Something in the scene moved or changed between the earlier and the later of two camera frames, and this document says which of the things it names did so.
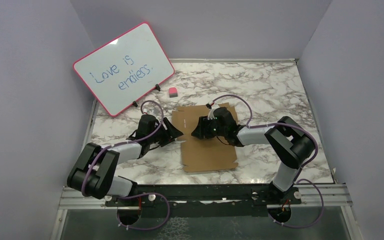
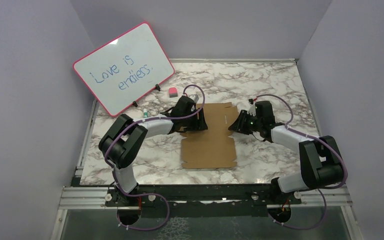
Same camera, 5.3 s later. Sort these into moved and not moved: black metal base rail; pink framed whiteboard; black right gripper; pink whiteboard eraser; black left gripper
Moved: black right gripper; black left gripper
Not moved: black metal base rail; pink framed whiteboard; pink whiteboard eraser
